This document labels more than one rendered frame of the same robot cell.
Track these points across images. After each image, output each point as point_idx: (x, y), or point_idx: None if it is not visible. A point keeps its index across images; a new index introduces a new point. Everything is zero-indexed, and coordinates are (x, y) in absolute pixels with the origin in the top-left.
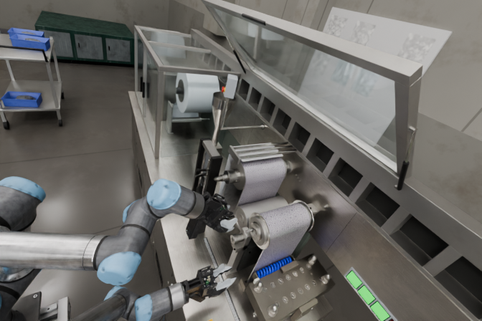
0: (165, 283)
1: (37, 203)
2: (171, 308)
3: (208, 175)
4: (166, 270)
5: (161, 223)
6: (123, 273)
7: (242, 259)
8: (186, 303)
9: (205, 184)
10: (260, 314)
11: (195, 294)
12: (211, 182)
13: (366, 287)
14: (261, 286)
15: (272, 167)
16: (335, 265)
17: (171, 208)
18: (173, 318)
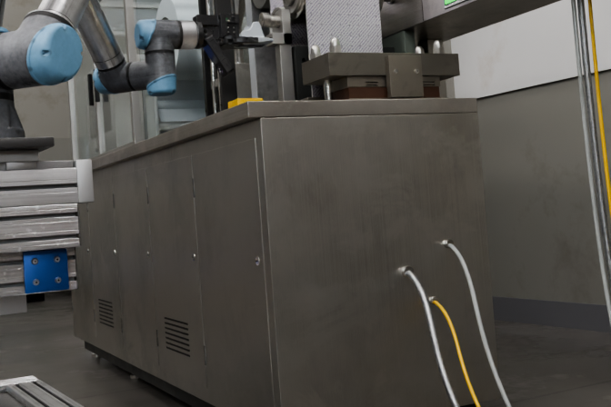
0: (191, 295)
1: None
2: (181, 27)
3: None
4: (185, 251)
5: (160, 136)
6: None
7: (295, 77)
8: (200, 32)
9: (214, 6)
10: (320, 62)
11: (212, 35)
12: None
13: None
14: (316, 45)
15: None
16: (435, 15)
17: None
18: (214, 297)
